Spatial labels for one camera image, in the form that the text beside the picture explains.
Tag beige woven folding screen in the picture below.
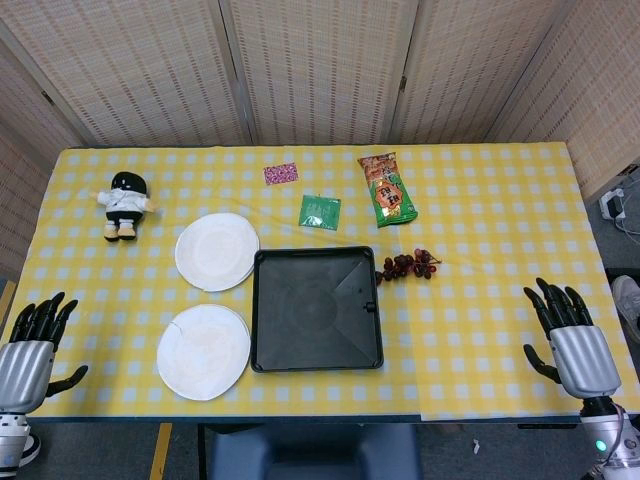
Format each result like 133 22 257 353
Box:
0 0 640 279

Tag dark red grape bunch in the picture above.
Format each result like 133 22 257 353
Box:
374 248 444 287

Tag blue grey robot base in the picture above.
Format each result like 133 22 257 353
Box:
204 423 419 480

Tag white paper plate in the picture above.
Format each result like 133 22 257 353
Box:
174 212 261 293

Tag white power adapter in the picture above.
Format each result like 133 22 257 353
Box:
598 188 629 221

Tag yellow white checked tablecloth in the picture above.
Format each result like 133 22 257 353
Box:
0 143 640 424

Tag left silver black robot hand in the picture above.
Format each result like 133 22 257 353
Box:
0 291 90 415

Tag pink patterned small packet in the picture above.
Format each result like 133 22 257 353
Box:
263 162 300 187

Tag grey sneaker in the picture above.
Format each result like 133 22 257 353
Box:
609 273 640 344

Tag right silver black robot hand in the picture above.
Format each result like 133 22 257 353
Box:
523 277 623 400

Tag green sachet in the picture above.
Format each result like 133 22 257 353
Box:
298 194 343 232

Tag black square plastic tray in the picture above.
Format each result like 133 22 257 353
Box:
252 244 385 374

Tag white paper plate cracked rim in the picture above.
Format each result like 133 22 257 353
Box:
156 303 251 402

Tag orange green snack bag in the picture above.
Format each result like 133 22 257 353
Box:
356 153 419 230

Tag black white plush doll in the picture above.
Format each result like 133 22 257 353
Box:
89 170 165 245

